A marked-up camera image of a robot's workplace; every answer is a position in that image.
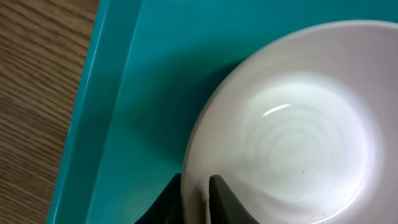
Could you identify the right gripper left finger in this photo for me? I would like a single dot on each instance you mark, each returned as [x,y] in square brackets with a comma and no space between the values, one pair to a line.
[167,208]

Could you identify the teal serving tray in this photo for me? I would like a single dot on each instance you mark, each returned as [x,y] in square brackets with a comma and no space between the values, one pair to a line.
[150,68]

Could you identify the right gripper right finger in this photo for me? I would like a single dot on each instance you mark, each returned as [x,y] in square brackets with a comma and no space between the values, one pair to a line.
[225,207]

